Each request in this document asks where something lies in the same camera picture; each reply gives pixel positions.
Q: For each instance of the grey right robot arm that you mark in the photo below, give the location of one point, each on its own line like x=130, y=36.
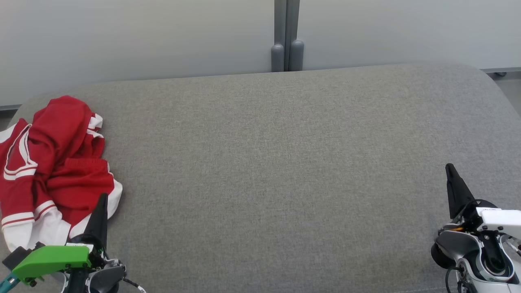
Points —
x=452, y=244

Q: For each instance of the grey double partition post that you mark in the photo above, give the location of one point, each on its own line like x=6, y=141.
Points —
x=287, y=32

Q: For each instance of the red shorts with white trim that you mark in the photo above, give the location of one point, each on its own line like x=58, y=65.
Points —
x=65, y=122

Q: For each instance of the grey fabric sofa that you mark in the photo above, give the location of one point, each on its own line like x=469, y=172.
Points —
x=285, y=183

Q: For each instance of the red jersey with white sleeves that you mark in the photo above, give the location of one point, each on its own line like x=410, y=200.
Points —
x=18, y=191

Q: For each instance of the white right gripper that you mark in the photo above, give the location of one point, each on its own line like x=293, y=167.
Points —
x=502, y=221

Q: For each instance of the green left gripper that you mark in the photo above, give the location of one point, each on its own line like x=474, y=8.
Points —
x=53, y=258

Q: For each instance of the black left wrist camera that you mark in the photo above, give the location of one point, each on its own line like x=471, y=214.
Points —
x=16, y=255

